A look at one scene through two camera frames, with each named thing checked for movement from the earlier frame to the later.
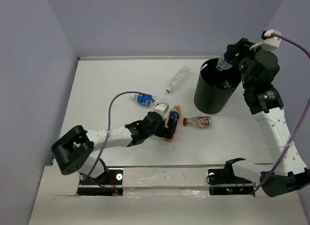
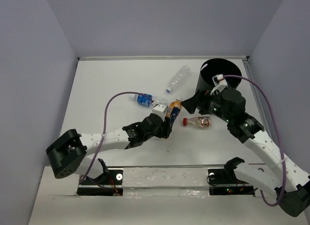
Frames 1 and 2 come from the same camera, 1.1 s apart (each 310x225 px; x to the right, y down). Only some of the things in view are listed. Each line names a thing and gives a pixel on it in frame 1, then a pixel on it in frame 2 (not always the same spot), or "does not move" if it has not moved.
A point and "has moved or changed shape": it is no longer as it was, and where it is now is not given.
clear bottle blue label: [148, 100] does not move
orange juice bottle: [174, 114] has moved or changed shape
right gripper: [242, 47] -> [201, 98]
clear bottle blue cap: [179, 79] does not move
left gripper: [163, 132] does not move
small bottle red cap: [202, 121] does not move
